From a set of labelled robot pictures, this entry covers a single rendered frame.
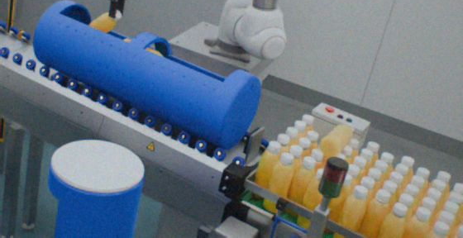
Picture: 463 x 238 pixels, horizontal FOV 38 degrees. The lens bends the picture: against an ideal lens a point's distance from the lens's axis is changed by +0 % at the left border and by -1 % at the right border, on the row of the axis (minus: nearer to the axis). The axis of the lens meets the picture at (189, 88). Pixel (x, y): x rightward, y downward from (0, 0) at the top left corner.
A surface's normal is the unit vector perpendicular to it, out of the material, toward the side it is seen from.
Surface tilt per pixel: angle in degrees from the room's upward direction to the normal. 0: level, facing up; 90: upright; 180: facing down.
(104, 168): 0
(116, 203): 90
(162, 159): 70
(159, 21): 90
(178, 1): 90
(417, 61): 90
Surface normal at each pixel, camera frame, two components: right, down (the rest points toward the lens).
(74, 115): -0.43, -0.04
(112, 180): 0.18, -0.89
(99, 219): 0.22, 0.44
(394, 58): -0.41, 0.31
